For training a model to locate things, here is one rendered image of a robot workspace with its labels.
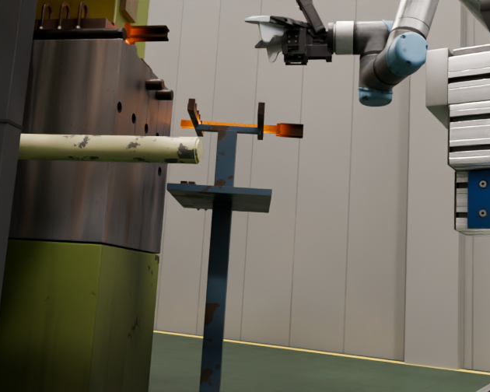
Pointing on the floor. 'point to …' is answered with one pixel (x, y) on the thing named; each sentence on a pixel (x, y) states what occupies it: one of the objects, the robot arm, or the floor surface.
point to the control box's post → (2, 149)
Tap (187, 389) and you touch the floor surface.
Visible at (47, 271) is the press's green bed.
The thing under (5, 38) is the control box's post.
